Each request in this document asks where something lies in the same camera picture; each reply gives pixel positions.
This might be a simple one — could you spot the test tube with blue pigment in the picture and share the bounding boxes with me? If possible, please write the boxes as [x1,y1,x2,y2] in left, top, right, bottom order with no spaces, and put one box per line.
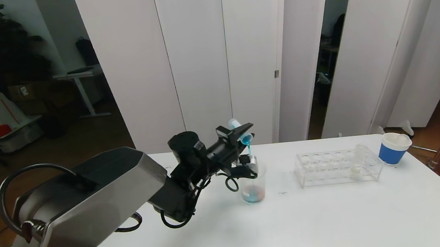
[228,117,254,146]

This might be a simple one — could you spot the white desk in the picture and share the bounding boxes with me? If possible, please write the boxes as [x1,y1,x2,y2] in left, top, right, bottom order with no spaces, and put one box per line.
[53,66,112,122]

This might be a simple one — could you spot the clear plastic beaker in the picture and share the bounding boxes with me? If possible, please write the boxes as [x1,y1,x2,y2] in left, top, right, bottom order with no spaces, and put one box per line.
[239,161,270,205]

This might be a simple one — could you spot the black backpack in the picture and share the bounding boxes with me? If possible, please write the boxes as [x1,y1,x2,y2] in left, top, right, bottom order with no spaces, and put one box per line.
[76,36,101,69]

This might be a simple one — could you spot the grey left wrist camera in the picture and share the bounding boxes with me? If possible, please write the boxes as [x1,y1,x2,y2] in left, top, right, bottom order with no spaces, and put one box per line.
[238,155,259,178]

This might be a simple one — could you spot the dark green potted plant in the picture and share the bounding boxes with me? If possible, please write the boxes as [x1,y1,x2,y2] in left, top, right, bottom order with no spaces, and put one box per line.
[0,0,55,94]

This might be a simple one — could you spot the test tube with yellow pigment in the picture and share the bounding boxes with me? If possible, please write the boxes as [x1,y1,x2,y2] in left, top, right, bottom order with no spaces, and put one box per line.
[347,144,368,180]

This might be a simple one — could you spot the brown cardboard box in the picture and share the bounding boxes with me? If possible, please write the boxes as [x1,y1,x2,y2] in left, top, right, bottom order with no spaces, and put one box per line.
[7,82,46,103]

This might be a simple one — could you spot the blue white paper cup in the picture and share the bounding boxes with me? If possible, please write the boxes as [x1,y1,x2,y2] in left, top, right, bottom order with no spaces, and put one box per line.
[377,131,414,166]

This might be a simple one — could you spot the white machine with base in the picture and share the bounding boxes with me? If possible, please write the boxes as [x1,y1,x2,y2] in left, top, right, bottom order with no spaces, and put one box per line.
[0,34,46,155]

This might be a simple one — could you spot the black office chair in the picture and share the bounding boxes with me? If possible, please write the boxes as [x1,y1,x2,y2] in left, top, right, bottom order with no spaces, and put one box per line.
[327,15,348,49]

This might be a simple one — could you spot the white folding partition screen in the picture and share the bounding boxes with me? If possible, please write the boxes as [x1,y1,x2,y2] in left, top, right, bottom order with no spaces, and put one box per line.
[310,0,440,139]
[74,0,341,159]

